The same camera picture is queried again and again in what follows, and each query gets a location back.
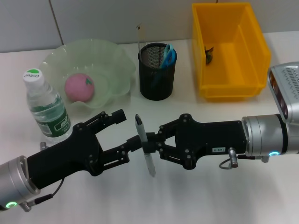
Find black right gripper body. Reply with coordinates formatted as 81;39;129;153
174;113;248;170

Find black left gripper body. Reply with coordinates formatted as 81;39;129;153
27;122;103;190

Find silver ballpoint pen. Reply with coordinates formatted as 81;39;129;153
135;114;157;178

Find pink peach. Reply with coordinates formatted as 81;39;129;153
64;72;96;102

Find clear green-label water bottle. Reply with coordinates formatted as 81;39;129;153
22;69;73;143

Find blue scissors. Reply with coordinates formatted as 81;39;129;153
151;43;178;88

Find clear plastic ruler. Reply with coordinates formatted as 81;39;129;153
135;22;147;54

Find green plastic wrapper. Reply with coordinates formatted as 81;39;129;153
204;46;215;64

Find pale green glass fruit plate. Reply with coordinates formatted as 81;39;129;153
39;38;136;110

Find black mesh pen cup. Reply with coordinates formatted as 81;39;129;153
137;42;178;101

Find silver right wrist connector plug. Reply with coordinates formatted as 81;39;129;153
219;147;239;170

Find yellow plastic bin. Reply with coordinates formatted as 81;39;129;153
192;2;272;101

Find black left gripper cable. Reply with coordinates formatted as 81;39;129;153
20;178;65;212

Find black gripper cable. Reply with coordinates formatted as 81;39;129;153
237;151;280;163
20;178;65;212

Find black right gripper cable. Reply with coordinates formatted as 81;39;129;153
237;151;280;163

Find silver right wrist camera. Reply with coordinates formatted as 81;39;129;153
268;62;299;124

